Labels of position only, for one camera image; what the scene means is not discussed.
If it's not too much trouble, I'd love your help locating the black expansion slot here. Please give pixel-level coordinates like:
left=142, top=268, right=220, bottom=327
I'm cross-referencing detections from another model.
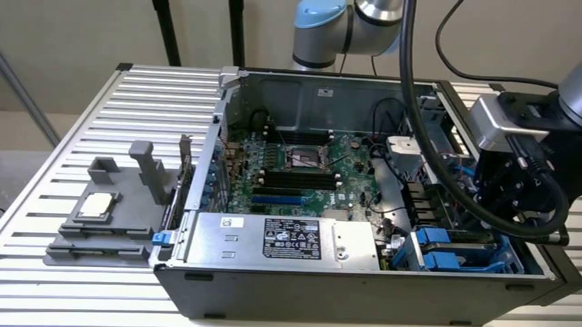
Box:
left=249, top=204, right=297, bottom=214
left=250, top=187, right=304, bottom=198

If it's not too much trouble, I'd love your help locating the thick black cable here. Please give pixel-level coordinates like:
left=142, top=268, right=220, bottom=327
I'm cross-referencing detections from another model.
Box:
left=397, top=0, right=569, bottom=245

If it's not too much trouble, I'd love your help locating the blue expansion slot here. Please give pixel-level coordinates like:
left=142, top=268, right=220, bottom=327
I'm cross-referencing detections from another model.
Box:
left=249, top=195, right=304, bottom=206

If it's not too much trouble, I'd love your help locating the silver CPU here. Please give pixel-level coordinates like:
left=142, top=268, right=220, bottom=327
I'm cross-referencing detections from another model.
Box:
left=78, top=191, right=120, bottom=218

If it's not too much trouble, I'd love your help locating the blue disk wire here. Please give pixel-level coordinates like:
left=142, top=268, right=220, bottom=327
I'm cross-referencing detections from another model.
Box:
left=448, top=162, right=479, bottom=187

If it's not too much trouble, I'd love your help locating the black RAM slot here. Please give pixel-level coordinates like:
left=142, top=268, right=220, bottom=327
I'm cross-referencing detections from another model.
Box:
left=264, top=169, right=342, bottom=176
left=264, top=178, right=342, bottom=185
left=264, top=173, right=342, bottom=181
left=265, top=135, right=330, bottom=142
left=264, top=182, right=342, bottom=189
left=265, top=131, right=330, bottom=138
left=265, top=127, right=330, bottom=134

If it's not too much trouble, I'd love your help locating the black internal wire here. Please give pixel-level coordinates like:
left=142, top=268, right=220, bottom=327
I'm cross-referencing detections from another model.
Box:
left=369, top=97, right=408, bottom=141

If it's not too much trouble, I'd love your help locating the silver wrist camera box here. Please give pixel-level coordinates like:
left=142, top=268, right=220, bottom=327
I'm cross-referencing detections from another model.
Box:
left=465, top=95, right=552, bottom=153

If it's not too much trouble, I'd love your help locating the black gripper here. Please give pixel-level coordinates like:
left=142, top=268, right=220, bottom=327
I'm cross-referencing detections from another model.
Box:
left=471, top=131, right=569, bottom=226

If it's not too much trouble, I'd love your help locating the thin black cable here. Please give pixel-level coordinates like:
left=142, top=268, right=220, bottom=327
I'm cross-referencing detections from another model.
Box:
left=435, top=0, right=559, bottom=91

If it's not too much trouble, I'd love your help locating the silver drive cage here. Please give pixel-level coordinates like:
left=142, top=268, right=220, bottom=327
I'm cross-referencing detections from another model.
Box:
left=415, top=94, right=476, bottom=159

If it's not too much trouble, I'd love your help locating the silver metal bracket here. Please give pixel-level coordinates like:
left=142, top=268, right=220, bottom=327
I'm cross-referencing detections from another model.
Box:
left=384, top=135, right=417, bottom=172

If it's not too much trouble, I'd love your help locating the blue disk bay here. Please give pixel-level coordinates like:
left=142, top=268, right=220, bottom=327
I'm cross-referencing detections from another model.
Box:
left=393, top=225, right=524, bottom=274

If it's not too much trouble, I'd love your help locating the graphics card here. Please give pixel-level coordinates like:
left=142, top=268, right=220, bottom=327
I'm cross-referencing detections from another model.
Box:
left=166, top=134, right=198, bottom=230

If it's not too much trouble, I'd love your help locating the black open PC case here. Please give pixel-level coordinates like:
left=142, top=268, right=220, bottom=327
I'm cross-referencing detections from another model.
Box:
left=152, top=66, right=582, bottom=321

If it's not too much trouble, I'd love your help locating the black stand pole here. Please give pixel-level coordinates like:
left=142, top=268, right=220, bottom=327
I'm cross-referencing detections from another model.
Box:
left=228, top=0, right=246, bottom=68
left=152, top=0, right=184, bottom=67

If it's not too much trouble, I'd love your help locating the silver power supply unit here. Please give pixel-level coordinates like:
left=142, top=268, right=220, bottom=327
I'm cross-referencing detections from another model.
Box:
left=184, top=213, right=380, bottom=272

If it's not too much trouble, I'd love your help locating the grey metal pole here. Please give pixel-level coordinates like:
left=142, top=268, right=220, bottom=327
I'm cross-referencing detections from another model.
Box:
left=0, top=50, right=61, bottom=148

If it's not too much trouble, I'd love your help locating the grey parts rack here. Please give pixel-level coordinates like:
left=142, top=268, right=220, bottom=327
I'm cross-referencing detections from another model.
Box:
left=42, top=140, right=184, bottom=268

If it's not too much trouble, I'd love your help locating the CPU socket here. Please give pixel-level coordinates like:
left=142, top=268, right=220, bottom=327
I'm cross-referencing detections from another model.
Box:
left=281, top=143, right=329, bottom=172

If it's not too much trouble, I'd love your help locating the green motherboard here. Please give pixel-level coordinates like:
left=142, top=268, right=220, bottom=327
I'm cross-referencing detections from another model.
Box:
left=225, top=131, right=383, bottom=219

